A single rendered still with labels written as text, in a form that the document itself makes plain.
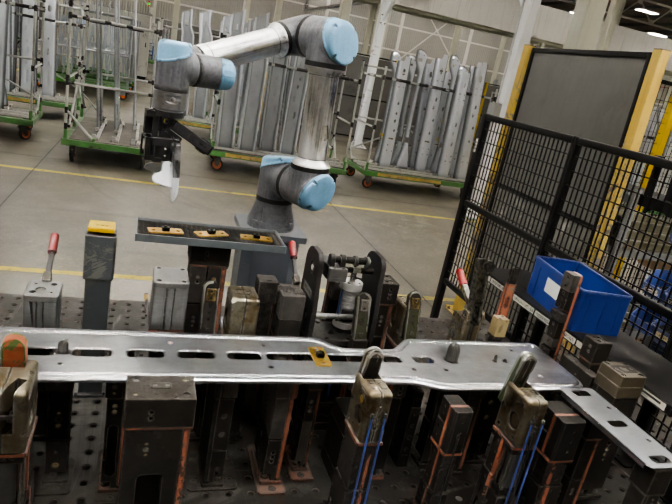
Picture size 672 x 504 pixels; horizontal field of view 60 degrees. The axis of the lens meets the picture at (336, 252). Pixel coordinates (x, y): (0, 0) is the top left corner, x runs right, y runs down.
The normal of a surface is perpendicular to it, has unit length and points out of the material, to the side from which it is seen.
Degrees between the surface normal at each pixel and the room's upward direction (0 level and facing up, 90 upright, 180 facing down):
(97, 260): 90
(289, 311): 90
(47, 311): 90
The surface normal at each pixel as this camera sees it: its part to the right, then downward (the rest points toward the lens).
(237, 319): 0.29, 0.34
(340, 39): 0.72, 0.22
